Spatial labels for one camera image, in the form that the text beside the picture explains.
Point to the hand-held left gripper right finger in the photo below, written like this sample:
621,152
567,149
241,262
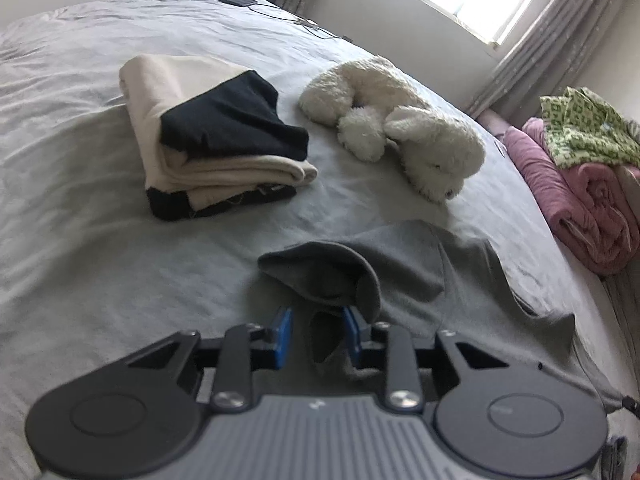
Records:
352,335

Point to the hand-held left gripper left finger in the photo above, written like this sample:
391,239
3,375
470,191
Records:
284,335

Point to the grey shirt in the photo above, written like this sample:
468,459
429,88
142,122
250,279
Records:
425,270

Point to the black garment under beige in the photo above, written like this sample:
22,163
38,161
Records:
170,207

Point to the white plush dog toy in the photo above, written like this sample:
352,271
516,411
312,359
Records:
430,145

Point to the bed with grey sheet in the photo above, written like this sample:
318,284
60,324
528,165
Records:
75,260

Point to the folded black garment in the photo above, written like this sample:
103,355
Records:
225,120

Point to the pink bolster pillow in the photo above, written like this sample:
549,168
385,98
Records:
492,122

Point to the folded pink quilt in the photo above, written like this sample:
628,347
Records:
575,200

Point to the folded beige garment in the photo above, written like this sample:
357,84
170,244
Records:
150,110

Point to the green patterned cloth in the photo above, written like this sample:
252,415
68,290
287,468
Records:
580,130

